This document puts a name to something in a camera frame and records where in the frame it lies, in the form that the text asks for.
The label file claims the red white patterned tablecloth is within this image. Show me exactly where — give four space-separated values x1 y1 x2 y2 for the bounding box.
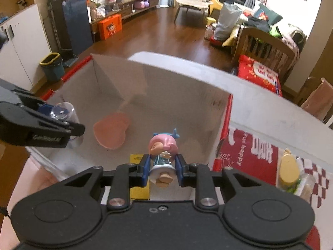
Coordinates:
212 127 332 249

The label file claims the green trash bin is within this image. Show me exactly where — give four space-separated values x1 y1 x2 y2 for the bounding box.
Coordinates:
40 52 65 83

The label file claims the yellow oval case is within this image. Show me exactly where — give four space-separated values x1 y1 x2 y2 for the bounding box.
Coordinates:
277 148 300 190

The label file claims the yellow small box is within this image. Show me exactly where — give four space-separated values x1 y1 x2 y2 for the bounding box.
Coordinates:
130 154 151 201

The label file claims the wooden dining chair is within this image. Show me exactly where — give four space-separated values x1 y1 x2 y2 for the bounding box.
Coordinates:
231 26 299 84

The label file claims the clear capsule purple base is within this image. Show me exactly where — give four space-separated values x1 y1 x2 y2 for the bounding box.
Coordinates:
50 102 83 148

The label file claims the dark blue standing panel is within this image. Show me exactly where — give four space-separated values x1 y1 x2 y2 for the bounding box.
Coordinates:
51 0 93 55

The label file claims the sofa with clothes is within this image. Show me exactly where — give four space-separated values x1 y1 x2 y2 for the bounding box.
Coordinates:
231 3 307 60

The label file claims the white storage cabinet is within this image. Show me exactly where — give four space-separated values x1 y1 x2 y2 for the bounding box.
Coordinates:
1 4 51 90

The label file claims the wooden tv cabinet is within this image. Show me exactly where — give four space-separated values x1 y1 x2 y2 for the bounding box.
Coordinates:
90 0 159 34

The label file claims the white plastic bag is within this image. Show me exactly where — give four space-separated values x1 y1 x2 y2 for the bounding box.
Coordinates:
213 2 243 41

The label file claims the wooden chair pink cloth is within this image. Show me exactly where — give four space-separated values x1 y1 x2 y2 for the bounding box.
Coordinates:
293 76 332 129

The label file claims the orange gift box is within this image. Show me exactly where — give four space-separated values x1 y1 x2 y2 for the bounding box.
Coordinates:
98 14 122 40

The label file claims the round wooden coffee table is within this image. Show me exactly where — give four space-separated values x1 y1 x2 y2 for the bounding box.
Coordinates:
174 0 213 23

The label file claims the red printed cushion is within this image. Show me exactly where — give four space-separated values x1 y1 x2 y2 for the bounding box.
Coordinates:
237 55 282 96

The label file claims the red cardboard box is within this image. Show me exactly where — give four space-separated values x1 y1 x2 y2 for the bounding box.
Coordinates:
29 52 230 180

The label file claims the pink-haired doll figure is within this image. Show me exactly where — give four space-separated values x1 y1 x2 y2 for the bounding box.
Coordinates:
148 128 179 188

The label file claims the pink heart-shaped bowl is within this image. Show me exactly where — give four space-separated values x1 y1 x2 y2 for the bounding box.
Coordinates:
93 112 130 150

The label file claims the toothpick jar green lid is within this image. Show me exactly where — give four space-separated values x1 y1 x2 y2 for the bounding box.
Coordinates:
293 173 316 202

